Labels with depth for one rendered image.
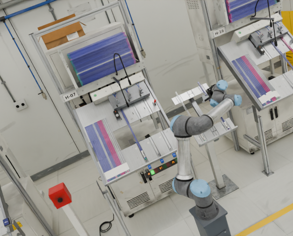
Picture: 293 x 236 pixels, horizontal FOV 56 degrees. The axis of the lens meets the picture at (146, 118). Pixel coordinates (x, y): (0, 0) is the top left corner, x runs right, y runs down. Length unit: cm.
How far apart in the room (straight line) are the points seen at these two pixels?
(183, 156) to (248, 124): 129
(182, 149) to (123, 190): 106
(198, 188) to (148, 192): 107
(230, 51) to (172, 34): 152
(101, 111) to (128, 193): 84
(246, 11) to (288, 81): 74
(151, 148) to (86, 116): 63
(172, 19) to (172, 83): 91
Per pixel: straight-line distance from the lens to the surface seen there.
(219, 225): 196
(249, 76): 266
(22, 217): 273
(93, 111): 243
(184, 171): 183
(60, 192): 237
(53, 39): 263
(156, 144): 227
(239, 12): 279
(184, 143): 177
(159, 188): 279
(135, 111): 238
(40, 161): 430
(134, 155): 225
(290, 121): 330
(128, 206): 280
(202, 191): 177
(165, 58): 412
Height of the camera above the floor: 196
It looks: 25 degrees down
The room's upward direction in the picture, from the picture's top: 21 degrees counter-clockwise
